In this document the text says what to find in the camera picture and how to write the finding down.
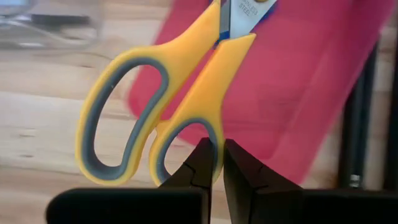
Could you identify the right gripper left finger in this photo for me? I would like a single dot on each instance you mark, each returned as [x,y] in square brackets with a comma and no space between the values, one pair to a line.
[186,199]

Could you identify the black metal table frame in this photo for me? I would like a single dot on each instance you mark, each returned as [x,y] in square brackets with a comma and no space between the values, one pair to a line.
[357,124]

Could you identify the clear plastic bin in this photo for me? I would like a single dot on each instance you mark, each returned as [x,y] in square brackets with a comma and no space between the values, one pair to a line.
[93,31]

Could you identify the pink translucent plastic bin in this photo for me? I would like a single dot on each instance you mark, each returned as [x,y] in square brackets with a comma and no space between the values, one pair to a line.
[295,93]

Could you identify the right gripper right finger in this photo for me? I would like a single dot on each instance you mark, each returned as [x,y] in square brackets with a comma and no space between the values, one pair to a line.
[264,199]

